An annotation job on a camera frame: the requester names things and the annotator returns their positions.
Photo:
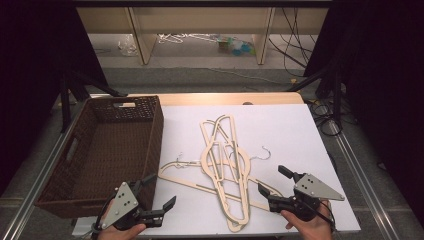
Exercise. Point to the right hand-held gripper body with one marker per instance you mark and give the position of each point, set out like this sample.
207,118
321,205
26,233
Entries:
313,188

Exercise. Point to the person's right hand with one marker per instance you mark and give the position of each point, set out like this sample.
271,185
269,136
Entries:
313,230

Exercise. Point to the black stand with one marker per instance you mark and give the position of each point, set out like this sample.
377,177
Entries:
337,100
65,106

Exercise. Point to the metal rail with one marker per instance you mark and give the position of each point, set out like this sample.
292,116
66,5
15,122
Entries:
56,146
355,166

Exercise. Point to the beige wooden shelf unit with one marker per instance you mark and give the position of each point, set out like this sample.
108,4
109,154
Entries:
200,20

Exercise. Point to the clear plastic bag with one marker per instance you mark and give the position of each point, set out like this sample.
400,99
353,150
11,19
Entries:
127,46

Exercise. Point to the colourful plastic items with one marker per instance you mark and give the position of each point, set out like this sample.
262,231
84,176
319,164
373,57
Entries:
238,46

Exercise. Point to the brown woven basket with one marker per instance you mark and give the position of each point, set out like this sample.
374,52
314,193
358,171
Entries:
110,150

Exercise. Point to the white sheet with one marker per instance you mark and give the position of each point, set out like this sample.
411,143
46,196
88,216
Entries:
283,133

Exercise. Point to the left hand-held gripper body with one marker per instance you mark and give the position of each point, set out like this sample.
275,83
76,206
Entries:
123,203

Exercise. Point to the person's left hand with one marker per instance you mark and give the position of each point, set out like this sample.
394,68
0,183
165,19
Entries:
120,234

